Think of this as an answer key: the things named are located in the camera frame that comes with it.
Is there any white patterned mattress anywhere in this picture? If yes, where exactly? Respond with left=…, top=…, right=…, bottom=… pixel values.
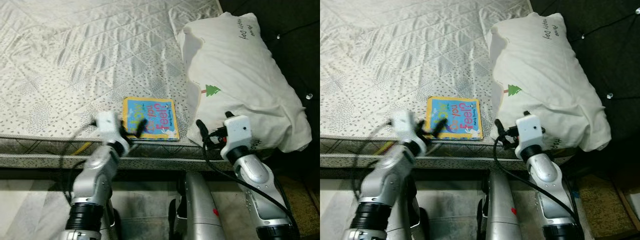
left=320, top=0, right=576, bottom=168
left=0, top=0, right=281, bottom=168

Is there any dark bed base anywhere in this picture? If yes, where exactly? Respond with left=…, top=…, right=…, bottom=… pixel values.
left=0, top=167, right=301, bottom=182
left=320, top=167, right=576, bottom=182

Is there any silver right robot leg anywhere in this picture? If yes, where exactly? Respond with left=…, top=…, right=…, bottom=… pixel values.
left=170, top=171, right=227, bottom=240
left=477, top=172, right=523, bottom=240

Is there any dark grey tufted headboard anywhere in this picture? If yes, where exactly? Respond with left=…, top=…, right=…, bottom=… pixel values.
left=220, top=0, right=321, bottom=171
left=530, top=0, right=640, bottom=171

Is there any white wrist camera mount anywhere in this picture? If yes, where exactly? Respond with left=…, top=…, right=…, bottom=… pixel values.
left=515, top=115, right=546, bottom=156
left=95, top=111, right=126, bottom=143
left=220, top=115, right=252, bottom=158
left=392, top=110, right=428, bottom=151

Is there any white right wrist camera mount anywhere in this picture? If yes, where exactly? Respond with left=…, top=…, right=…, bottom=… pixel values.
left=220, top=115, right=252, bottom=158
left=515, top=115, right=546, bottom=156

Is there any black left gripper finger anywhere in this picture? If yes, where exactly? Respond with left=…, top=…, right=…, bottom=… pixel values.
left=131, top=118, right=149, bottom=139
left=430, top=118, right=447, bottom=139

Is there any white pillow green tree print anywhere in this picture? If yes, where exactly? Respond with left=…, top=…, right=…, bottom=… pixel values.
left=489, top=12, right=612, bottom=152
left=180, top=12, right=313, bottom=153

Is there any yellow-bordered blue children's book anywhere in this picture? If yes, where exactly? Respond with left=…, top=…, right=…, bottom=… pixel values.
left=426, top=96, right=484, bottom=141
left=122, top=96, right=181, bottom=142

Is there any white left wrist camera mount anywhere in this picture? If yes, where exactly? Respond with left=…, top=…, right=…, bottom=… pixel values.
left=392, top=110, right=428, bottom=151
left=95, top=111, right=126, bottom=143

